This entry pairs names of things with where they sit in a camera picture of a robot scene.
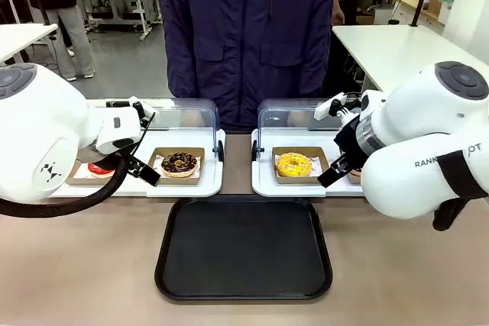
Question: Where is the clear display case lid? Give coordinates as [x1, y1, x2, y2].
[251, 97, 345, 162]
[144, 97, 227, 163]

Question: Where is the chocolate donut with nut bits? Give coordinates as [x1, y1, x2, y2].
[160, 152, 199, 179]

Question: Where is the person in grey trousers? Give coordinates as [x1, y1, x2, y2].
[21, 0, 96, 82]

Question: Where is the black braided cable sleeve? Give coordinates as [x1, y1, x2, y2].
[0, 152, 129, 219]
[432, 198, 469, 232]

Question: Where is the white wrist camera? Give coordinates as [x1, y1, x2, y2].
[128, 95, 158, 127]
[313, 92, 362, 121]

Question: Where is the large white side table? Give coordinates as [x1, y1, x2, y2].
[331, 24, 489, 94]

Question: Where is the black plastic serving tray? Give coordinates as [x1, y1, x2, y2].
[154, 196, 333, 302]

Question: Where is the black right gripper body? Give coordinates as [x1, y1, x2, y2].
[334, 115, 368, 163]

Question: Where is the white display case base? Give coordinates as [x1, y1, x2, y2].
[49, 127, 226, 198]
[251, 127, 368, 198]

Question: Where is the yellow glazed sprinkle donut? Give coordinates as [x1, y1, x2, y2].
[275, 152, 313, 178]

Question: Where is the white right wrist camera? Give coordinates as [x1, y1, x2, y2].
[313, 92, 362, 121]

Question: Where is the red glazed donut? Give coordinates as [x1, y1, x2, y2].
[87, 162, 117, 179]

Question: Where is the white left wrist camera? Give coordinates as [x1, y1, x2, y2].
[128, 95, 158, 127]

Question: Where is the black velcro strap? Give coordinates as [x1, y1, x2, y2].
[438, 149, 483, 201]

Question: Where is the person in navy jacket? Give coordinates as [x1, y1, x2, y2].
[155, 0, 337, 131]

